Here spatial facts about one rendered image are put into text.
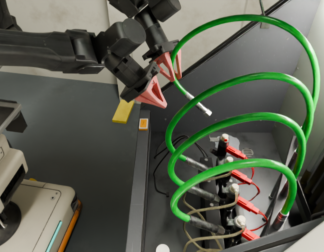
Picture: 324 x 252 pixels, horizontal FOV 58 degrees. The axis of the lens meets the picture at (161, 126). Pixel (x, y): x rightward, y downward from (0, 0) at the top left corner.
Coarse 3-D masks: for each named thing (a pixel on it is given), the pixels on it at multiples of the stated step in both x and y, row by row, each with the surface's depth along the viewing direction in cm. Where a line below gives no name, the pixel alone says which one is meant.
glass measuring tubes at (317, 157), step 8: (320, 144) 76; (320, 152) 77; (312, 160) 80; (320, 160) 80; (312, 168) 82; (320, 168) 77; (304, 176) 85; (312, 176) 80; (320, 176) 78; (304, 184) 87; (312, 184) 81; (320, 184) 76; (304, 192) 85; (312, 192) 84; (320, 192) 78; (304, 200) 83; (312, 200) 81; (320, 200) 76; (304, 208) 83; (312, 208) 81; (320, 208) 77; (320, 216) 79
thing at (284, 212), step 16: (240, 160) 48; (256, 160) 47; (272, 160) 48; (208, 176) 49; (288, 176) 49; (176, 192) 54; (288, 192) 54; (176, 208) 57; (288, 208) 56; (192, 224) 61; (208, 224) 62
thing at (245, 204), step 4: (240, 196) 68; (240, 200) 67; (244, 200) 67; (240, 204) 68; (244, 204) 67; (248, 204) 67; (252, 204) 67; (248, 208) 67; (252, 208) 66; (256, 208) 66; (256, 212) 66
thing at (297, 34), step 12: (204, 24) 68; (216, 24) 66; (276, 24) 61; (288, 24) 60; (192, 36) 71; (300, 36) 61; (312, 48) 62; (312, 60) 63; (180, 84) 83; (312, 96) 69
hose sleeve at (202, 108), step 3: (186, 93) 83; (189, 93) 83; (186, 96) 83; (189, 96) 83; (192, 96) 83; (189, 99) 83; (195, 105) 84; (198, 105) 84; (201, 105) 84; (204, 105) 85; (198, 108) 84; (201, 108) 84; (204, 108) 84; (207, 108) 85; (204, 111) 84
